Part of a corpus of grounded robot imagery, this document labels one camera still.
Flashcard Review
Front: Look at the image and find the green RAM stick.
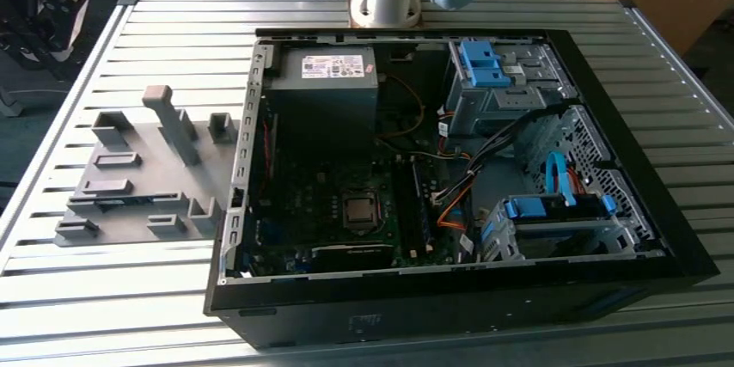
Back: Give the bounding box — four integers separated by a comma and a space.
93, 194, 176, 210

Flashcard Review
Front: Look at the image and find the black RAM slot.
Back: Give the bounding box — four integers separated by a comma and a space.
392, 155, 414, 256

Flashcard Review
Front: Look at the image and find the grey stand foot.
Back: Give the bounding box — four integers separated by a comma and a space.
0, 83, 25, 118

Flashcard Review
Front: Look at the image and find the grey parts rack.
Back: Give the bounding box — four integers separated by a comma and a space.
51, 85, 240, 248

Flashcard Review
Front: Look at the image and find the grey power supply unit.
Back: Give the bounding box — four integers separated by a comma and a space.
265, 46, 380, 160

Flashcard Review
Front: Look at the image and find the green motherboard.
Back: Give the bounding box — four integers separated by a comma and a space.
250, 154, 460, 276

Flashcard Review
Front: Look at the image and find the silver CPU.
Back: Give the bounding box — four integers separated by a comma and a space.
346, 196, 376, 225

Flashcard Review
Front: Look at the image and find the CPU socket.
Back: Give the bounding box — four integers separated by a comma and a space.
338, 187, 384, 235

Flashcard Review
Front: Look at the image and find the black graphics card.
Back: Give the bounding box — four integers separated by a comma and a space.
310, 241, 397, 273

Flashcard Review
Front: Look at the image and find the blue drive carrier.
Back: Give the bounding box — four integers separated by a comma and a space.
457, 40, 512, 89

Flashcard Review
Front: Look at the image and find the grey drive cage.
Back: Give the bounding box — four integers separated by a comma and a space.
444, 39, 581, 138

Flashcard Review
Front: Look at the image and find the black open PC case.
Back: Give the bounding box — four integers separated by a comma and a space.
202, 27, 721, 349

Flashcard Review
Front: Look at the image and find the hard disk in blue carrier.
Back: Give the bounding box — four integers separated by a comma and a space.
503, 194, 617, 224

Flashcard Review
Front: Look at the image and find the grey disk bay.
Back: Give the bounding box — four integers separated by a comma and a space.
477, 194, 657, 263

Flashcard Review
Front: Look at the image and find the white-edged wrist camera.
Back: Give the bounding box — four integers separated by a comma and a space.
34, 0, 91, 64

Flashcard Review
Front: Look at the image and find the red wire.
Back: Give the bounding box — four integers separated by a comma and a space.
260, 119, 274, 199

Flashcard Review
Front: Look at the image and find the yellow wire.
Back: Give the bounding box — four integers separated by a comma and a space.
374, 76, 426, 141

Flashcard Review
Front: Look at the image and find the black cable bundle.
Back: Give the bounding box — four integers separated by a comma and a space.
432, 104, 572, 207

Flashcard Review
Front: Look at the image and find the orange wire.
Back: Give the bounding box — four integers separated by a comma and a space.
436, 184, 477, 230

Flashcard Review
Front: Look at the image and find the blue flat data wire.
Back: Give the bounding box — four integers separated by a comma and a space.
541, 150, 577, 207

